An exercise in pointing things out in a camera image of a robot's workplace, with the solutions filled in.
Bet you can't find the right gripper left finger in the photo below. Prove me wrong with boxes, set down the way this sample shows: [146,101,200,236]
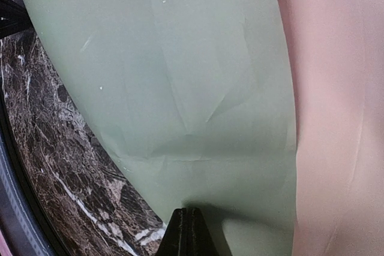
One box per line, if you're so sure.
[155,208,188,256]

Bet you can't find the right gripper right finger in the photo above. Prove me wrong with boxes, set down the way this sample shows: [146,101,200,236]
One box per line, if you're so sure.
[187,207,231,255]

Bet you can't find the green and pink wrapping paper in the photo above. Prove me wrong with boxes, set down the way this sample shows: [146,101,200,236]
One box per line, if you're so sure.
[23,0,383,255]

